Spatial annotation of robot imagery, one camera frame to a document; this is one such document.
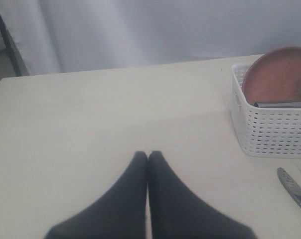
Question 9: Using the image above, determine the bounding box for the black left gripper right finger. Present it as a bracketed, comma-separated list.
[148, 151, 256, 239]

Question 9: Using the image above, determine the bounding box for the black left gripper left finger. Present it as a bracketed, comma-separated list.
[45, 151, 148, 239]

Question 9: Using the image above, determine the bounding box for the white perforated plastic basket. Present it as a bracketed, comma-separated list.
[231, 63, 301, 159]

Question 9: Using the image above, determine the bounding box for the silver table knife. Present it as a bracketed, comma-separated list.
[277, 167, 301, 208]

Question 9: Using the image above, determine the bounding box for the brown round plate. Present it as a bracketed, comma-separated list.
[242, 47, 301, 105]

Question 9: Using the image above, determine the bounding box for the silver metal cup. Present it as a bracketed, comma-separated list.
[253, 102, 301, 109]

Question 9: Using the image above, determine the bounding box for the dark metal frame post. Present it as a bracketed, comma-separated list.
[0, 15, 28, 77]

